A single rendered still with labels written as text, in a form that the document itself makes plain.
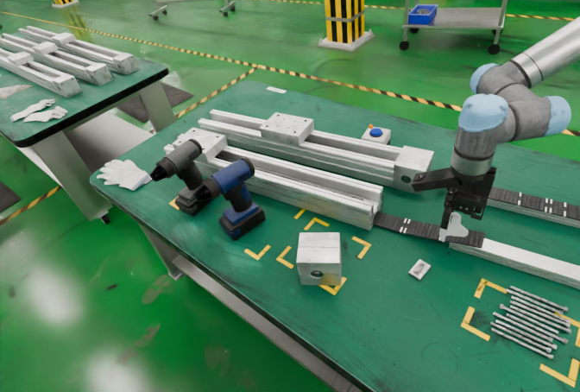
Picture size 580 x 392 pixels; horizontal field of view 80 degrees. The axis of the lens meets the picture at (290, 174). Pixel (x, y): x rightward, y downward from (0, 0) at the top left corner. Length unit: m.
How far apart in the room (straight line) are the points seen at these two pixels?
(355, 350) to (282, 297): 0.21
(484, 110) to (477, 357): 0.48
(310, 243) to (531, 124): 0.52
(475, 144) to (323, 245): 0.40
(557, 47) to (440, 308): 0.59
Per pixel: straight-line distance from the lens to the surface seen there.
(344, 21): 4.21
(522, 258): 0.99
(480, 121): 0.72
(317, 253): 0.85
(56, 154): 2.30
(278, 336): 1.49
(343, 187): 1.03
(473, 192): 0.85
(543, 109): 0.80
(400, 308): 0.88
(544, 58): 0.90
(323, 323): 0.86
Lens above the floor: 1.55
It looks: 40 degrees down
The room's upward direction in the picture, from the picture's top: 11 degrees counter-clockwise
